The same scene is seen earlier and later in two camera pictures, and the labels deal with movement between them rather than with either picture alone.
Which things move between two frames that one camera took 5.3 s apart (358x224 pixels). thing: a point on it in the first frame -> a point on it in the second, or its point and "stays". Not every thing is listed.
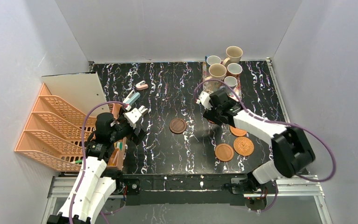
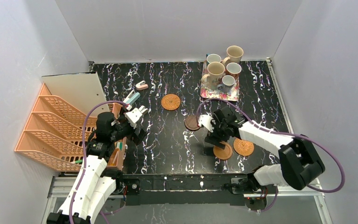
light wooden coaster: x=223 y=152 stays
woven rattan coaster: x=243 y=146 stays
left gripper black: x=135 y=131 stays
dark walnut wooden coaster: x=177 y=126 -> x=191 y=122
